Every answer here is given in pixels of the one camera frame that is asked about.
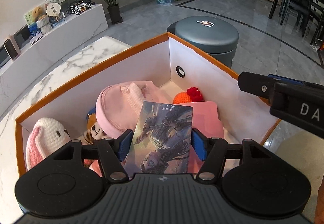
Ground crochet white pink bunny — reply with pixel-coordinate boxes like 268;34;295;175
25;118;71;170

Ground raccoon plush blue outfit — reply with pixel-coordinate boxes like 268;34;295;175
83;113;107;144

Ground illustrated card box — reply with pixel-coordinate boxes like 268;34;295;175
125;101;193;177

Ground pink fabric pouch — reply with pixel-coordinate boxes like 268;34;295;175
96;81;170;138

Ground pink space heater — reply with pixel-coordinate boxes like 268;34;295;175
3;35;20;60

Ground round paper fan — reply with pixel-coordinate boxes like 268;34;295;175
44;0;62;21

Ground pink card wallet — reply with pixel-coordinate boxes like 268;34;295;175
180;101;224;173

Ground black white toy cars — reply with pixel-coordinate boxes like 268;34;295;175
66;1;95;15

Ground green blue picture book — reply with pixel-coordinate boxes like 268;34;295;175
24;11;40;37

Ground teddy bear in pot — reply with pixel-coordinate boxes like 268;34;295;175
32;6;52;35

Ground grey round trash bin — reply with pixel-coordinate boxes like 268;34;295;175
166;16;239;68

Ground orange cardboard box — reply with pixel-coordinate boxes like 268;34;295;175
15;32;282;177

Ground person's hand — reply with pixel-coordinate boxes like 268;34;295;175
314;178;324;224

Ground orange crochet fruit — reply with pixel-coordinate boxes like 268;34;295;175
173;87;204;104

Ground white marble tv console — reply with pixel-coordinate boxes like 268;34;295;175
1;4;108;114

